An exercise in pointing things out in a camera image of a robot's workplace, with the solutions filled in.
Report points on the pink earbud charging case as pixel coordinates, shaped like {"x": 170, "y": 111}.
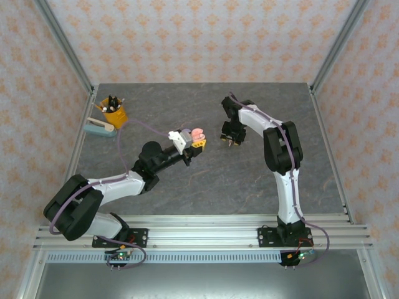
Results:
{"x": 198, "y": 134}

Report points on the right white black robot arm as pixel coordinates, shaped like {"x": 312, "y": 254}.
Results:
{"x": 288, "y": 199}

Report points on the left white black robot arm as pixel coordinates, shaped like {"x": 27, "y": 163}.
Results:
{"x": 118, "y": 185}

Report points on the yellow pen cup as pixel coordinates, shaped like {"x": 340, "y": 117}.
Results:
{"x": 113, "y": 120}

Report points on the teal and beige stapler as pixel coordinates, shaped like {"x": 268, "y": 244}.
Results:
{"x": 99, "y": 131}

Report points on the black marker pen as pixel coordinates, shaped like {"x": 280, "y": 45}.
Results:
{"x": 111, "y": 101}
{"x": 116, "y": 102}

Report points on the wooden pencil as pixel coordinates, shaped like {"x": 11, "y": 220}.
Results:
{"x": 99, "y": 106}

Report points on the aluminium mounting beam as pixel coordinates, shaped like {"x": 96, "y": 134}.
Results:
{"x": 202, "y": 238}

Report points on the grey metal sheet panel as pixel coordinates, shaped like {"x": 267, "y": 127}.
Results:
{"x": 202, "y": 283}

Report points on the aluminium table edge rail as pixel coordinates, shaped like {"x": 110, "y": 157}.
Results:
{"x": 202, "y": 219}

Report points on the left aluminium side rail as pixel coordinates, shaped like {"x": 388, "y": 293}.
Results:
{"x": 74, "y": 155}

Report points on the aluminium side rail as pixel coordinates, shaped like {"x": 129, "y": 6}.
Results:
{"x": 74, "y": 155}
{"x": 333, "y": 155}

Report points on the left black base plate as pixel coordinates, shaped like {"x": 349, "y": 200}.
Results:
{"x": 140, "y": 236}

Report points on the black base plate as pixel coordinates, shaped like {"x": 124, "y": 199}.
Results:
{"x": 266, "y": 236}
{"x": 140, "y": 236}

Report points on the right aluminium side rail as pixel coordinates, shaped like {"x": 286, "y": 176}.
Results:
{"x": 333, "y": 155}

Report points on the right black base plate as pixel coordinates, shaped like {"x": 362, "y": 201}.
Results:
{"x": 266, "y": 236}

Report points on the right aluminium frame post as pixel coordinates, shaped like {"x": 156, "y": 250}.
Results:
{"x": 337, "y": 46}

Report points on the aluminium frame post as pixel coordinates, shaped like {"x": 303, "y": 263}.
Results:
{"x": 68, "y": 46}
{"x": 337, "y": 46}

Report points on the left aluminium frame post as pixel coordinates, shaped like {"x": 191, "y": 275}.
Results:
{"x": 68, "y": 46}

